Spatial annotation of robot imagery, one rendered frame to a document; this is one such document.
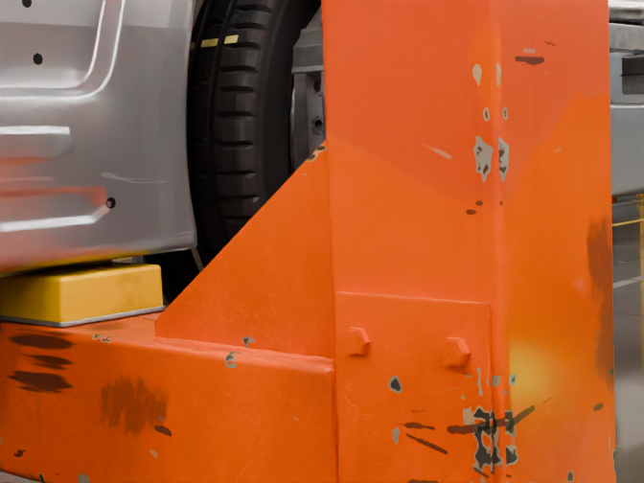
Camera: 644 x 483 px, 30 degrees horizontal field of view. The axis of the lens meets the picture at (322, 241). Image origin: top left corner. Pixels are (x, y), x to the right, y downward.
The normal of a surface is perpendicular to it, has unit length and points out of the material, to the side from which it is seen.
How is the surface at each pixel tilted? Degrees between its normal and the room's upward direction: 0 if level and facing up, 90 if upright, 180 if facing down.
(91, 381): 90
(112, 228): 90
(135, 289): 90
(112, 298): 90
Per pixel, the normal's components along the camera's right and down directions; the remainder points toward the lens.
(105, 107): 0.75, 0.03
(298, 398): -0.66, 0.09
